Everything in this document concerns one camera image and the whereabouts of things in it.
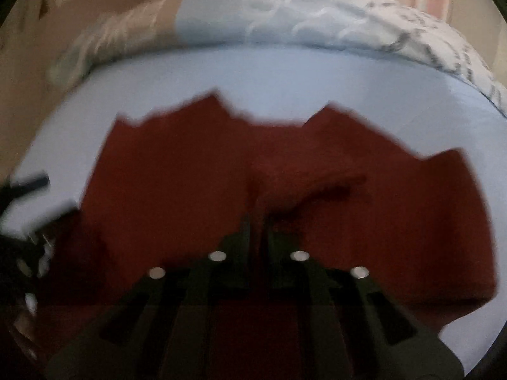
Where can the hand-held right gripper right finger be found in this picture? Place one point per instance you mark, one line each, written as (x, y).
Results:
(277, 249)

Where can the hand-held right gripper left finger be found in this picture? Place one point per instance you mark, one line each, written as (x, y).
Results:
(237, 247)

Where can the dark red garment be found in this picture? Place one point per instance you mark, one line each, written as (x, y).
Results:
(178, 174)

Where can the patterned blue beige duvet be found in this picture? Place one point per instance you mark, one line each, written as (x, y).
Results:
(277, 16)

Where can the pink-brown headboard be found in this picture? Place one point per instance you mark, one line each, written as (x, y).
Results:
(99, 4)

